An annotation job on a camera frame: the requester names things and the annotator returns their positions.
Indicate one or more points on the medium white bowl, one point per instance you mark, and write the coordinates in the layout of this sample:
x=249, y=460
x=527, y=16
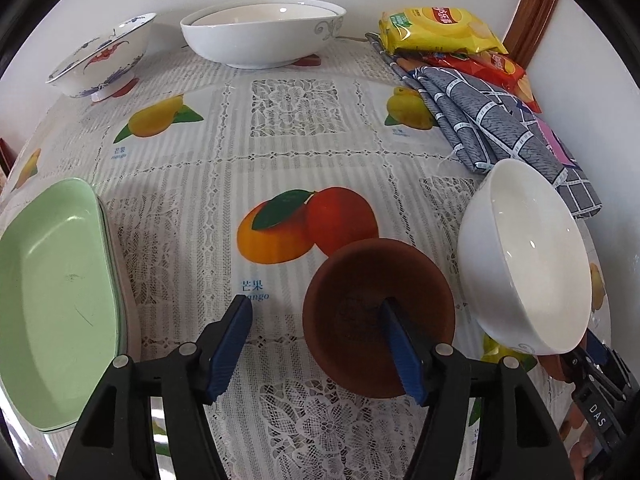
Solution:
x=525, y=260

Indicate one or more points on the shallow white bowl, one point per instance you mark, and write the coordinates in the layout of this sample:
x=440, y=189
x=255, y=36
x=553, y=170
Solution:
x=260, y=14

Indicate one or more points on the light green plate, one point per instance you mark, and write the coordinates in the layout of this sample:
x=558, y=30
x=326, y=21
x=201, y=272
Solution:
x=50, y=285

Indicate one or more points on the grey checked cloth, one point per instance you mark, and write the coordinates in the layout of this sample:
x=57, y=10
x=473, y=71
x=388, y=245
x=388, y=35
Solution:
x=480, y=120

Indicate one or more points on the fruit print tablecloth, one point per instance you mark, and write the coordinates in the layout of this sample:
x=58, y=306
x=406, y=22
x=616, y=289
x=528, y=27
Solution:
x=300, y=160

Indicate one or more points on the small brown bowl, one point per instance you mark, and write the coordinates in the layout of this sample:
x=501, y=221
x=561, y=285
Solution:
x=552, y=367
x=350, y=280

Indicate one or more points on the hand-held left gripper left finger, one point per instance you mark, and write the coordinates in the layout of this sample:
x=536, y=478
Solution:
x=227, y=355

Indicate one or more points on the blue floral footed bowl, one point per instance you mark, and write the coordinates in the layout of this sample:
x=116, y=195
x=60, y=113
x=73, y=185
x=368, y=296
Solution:
x=100, y=60

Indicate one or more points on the brown wooden door frame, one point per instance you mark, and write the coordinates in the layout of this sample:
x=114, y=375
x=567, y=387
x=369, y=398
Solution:
x=532, y=15

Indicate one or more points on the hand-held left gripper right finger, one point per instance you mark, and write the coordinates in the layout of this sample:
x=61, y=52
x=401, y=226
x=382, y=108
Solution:
x=405, y=355

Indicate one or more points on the yellow chip bag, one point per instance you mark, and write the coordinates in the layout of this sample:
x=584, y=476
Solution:
x=440, y=27

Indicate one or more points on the large white bowl grey print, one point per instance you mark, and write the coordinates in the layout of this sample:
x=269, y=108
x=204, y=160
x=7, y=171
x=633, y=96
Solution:
x=260, y=45

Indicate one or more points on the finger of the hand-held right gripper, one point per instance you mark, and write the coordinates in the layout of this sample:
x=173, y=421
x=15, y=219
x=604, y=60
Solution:
x=602, y=360

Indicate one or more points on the red chip bag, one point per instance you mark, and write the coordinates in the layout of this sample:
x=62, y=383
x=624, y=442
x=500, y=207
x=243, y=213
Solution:
x=500, y=67

